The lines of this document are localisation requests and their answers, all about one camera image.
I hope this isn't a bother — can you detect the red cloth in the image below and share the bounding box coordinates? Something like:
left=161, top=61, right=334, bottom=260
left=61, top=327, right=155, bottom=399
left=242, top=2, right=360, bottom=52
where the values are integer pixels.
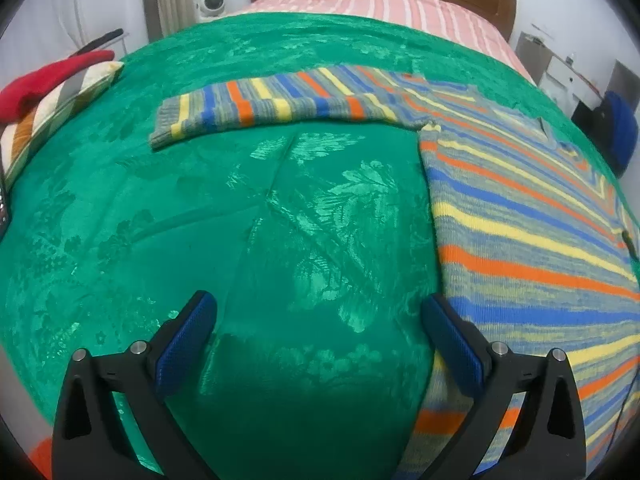
left=0, top=50, right=116, bottom=123

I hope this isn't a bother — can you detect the striped knit sweater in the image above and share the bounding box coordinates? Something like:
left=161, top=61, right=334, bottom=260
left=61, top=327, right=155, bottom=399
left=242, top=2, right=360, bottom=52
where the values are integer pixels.
left=149, top=65, right=640, bottom=480

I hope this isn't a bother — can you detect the green patterned blanket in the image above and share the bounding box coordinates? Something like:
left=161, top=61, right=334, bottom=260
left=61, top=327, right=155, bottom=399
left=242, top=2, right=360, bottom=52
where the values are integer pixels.
left=0, top=11, right=626, bottom=480

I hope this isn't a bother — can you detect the white desk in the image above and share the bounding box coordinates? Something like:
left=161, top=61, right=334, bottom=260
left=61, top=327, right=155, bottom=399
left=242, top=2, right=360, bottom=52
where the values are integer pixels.
left=515, top=31, right=640, bottom=111

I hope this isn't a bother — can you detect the striped pillow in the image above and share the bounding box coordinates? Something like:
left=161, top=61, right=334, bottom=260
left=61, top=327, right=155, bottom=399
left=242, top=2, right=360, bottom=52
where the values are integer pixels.
left=0, top=61, right=125, bottom=191

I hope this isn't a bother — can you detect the black item on shelf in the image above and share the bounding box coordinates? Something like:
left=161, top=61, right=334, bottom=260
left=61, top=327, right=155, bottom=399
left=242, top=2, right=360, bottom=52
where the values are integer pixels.
left=70, top=28, right=124, bottom=58

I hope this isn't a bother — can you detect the pink striped bed sheet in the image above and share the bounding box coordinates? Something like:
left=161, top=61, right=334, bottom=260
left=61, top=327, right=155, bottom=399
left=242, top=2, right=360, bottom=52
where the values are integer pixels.
left=235, top=0, right=536, bottom=83

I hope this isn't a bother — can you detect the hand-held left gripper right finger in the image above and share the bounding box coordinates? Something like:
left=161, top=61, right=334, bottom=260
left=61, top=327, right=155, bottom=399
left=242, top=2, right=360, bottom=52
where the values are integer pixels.
left=421, top=293, right=587, bottom=480

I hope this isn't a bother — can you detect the blue garment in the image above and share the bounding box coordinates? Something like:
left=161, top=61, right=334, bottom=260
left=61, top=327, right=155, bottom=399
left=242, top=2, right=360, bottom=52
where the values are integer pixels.
left=599, top=91, right=640, bottom=177

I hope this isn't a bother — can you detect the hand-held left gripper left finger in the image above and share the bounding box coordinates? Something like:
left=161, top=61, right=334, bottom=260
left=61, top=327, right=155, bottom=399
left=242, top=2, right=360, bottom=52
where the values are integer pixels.
left=52, top=290, right=221, bottom=480

